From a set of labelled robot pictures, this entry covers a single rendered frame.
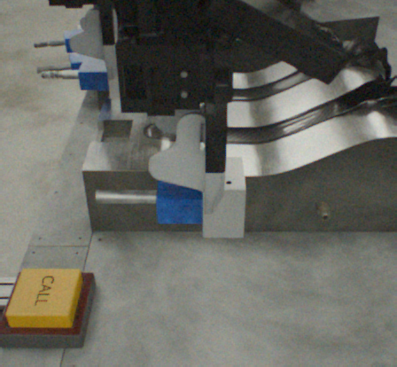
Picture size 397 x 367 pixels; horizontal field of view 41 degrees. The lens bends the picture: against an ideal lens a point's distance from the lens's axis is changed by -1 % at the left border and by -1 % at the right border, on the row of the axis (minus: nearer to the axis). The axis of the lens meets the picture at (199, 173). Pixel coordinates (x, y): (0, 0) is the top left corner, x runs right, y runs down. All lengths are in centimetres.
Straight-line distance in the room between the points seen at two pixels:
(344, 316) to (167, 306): 18
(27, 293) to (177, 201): 18
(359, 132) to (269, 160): 10
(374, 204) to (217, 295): 21
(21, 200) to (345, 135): 160
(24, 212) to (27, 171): 26
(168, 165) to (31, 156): 190
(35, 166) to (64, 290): 171
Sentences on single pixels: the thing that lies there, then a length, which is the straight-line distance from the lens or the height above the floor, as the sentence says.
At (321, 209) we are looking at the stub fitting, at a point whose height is 84.
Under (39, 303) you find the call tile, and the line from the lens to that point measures 54.
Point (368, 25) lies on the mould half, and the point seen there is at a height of 89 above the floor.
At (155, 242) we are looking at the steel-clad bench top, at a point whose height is 80.
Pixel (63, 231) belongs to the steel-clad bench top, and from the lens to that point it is 66.
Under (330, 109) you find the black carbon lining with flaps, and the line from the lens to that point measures 66.
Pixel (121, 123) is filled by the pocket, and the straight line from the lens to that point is 69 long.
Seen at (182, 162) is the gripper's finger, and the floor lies 99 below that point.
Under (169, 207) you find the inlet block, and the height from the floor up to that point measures 94.
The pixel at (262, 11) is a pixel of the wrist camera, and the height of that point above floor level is 111.
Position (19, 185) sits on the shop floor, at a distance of 214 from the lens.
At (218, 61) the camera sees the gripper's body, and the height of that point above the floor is 108.
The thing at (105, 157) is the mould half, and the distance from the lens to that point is 61.
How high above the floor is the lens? 123
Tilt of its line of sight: 36 degrees down
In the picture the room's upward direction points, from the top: straight up
